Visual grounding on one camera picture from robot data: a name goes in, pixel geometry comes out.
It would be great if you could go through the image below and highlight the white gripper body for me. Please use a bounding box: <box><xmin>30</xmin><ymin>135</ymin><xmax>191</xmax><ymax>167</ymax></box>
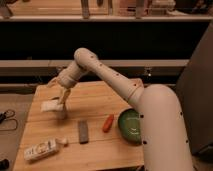
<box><xmin>57</xmin><ymin>71</ymin><xmax>76</xmax><ymax>89</ymax></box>

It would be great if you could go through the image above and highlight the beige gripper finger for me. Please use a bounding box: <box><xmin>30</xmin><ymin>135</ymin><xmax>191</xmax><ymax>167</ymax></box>
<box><xmin>46</xmin><ymin>77</ymin><xmax>59</xmax><ymax>88</ymax></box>
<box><xmin>58</xmin><ymin>88</ymin><xmax>71</xmax><ymax>105</ymax></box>

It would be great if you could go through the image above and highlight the white sponge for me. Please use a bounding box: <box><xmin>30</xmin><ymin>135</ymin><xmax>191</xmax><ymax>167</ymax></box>
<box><xmin>41</xmin><ymin>100</ymin><xmax>63</xmax><ymax>112</ymax></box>

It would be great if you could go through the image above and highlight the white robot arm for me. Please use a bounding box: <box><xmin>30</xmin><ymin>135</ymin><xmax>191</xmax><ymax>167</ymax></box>
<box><xmin>48</xmin><ymin>48</ymin><xmax>194</xmax><ymax>171</ymax></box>

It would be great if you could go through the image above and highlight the wooden table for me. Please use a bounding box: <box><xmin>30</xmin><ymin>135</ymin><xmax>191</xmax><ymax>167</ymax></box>
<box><xmin>14</xmin><ymin>81</ymin><xmax>144</xmax><ymax>171</ymax></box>

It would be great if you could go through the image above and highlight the grey rectangular block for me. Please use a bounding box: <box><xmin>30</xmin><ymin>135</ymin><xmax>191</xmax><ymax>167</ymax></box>
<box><xmin>78</xmin><ymin>120</ymin><xmax>89</xmax><ymax>144</ymax></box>

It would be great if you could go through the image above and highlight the orange carrot toy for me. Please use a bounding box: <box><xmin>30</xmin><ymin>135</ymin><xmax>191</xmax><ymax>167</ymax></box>
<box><xmin>102</xmin><ymin>114</ymin><xmax>114</xmax><ymax>133</ymax></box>

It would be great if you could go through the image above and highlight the white plastic bottle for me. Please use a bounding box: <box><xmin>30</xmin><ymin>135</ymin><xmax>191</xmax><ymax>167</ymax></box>
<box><xmin>24</xmin><ymin>138</ymin><xmax>68</xmax><ymax>162</ymax></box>

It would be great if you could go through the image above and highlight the green bowl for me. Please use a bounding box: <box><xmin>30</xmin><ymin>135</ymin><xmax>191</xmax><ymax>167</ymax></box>
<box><xmin>117</xmin><ymin>108</ymin><xmax>142</xmax><ymax>145</ymax></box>

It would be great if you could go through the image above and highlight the black cable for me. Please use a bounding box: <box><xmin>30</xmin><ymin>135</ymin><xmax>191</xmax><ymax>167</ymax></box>
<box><xmin>0</xmin><ymin>109</ymin><xmax>18</xmax><ymax>132</ymax></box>

